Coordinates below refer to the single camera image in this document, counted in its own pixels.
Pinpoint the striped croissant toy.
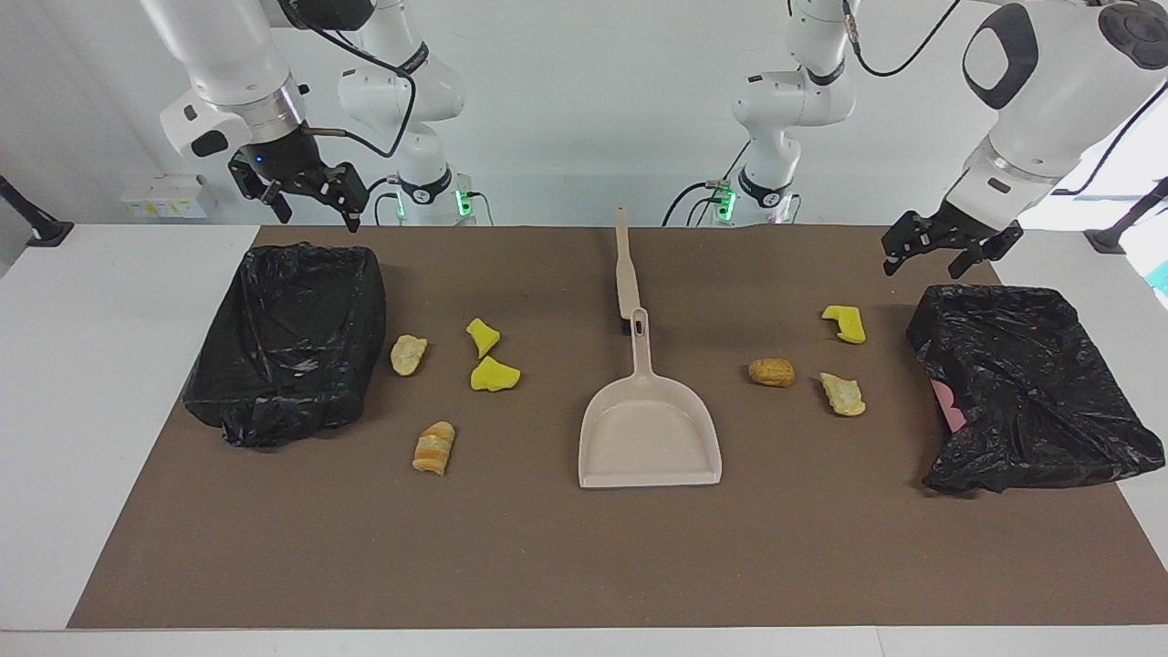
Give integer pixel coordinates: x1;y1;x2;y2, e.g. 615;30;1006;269
412;421;456;476

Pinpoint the black bag over pink bin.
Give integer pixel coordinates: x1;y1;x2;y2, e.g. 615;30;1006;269
905;284;1166;495

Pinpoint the beige plastic dustpan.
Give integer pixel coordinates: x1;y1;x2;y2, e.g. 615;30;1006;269
579;308;723;489

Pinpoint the small yellow sponge piece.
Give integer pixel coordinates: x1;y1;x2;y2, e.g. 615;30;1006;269
465;318;502;360

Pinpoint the black left base cable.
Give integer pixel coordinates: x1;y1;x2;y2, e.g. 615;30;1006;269
662;137;754;227

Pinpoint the notched yellow sponge piece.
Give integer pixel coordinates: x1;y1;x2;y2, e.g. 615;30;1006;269
820;305;867;345

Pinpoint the black camera stand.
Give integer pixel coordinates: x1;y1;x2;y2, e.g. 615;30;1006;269
1084;176;1168;255
0;175;74;248

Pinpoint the black bag lined bin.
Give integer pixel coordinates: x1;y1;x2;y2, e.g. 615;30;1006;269
182;241;388;448

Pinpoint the ridged pastry piece toy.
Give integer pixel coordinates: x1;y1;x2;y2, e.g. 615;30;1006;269
819;371;867;418

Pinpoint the black right base cable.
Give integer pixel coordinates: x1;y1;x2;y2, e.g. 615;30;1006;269
368;176;404;226

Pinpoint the brown table mat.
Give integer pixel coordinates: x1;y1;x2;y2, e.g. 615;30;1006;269
67;225;1168;630

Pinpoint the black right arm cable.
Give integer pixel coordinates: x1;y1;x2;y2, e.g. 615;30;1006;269
297;14;419;161

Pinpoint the black base cable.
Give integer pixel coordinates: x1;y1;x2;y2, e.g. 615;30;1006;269
662;137;754;227
368;176;404;226

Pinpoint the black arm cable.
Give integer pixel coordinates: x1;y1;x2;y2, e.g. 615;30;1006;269
844;0;1168;197
297;14;419;161

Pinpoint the large yellow sponge piece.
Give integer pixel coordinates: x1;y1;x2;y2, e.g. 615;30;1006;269
470;356;522;393

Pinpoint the pale dumpling toy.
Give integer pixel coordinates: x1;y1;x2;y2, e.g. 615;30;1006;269
391;335;428;377

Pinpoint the beige hand brush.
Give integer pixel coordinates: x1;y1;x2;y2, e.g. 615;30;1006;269
613;204;643;335

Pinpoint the white wall power box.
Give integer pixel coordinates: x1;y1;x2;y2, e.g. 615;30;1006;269
120;174;216;220

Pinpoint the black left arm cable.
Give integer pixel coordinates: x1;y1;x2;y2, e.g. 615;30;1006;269
844;0;1168;197

